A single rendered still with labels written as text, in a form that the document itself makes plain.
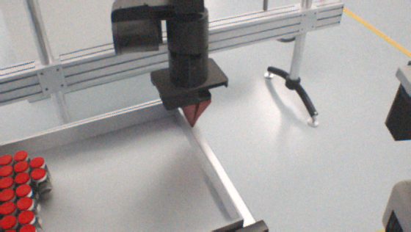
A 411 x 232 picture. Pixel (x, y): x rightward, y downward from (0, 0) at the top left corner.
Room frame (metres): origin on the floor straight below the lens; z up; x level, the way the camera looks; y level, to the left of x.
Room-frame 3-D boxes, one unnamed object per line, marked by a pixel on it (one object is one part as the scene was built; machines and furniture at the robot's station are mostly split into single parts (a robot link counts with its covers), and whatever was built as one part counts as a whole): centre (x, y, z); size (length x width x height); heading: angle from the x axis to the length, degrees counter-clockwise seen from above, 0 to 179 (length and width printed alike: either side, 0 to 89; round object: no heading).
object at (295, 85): (1.64, -0.48, 0.07); 0.50 x 0.08 x 0.14; 23
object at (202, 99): (0.46, 0.03, 0.94); 0.07 x 0.07 x 0.09; 23
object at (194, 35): (0.46, 0.03, 1.08); 0.07 x 0.06 x 0.07; 98
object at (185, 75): (0.46, 0.02, 1.02); 0.10 x 0.07 x 0.07; 113
